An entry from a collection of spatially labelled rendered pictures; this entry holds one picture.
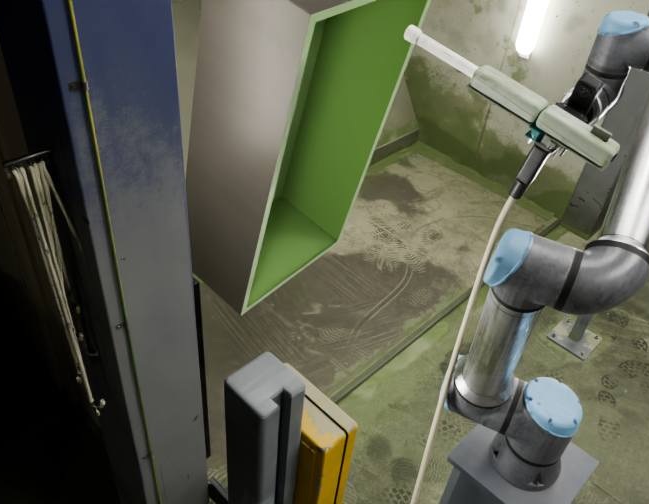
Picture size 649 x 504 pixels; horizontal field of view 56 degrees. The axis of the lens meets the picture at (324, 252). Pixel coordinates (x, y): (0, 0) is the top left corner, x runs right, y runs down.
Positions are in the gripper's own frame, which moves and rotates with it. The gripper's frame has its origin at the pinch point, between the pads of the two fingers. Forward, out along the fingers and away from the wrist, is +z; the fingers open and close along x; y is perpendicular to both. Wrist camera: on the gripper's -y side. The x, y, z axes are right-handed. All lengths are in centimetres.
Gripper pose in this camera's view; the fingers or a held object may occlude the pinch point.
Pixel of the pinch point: (546, 136)
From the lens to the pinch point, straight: 128.0
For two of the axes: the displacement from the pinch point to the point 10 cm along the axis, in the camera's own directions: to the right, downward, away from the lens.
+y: -2.3, 6.3, 7.4
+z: -6.2, 4.9, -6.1
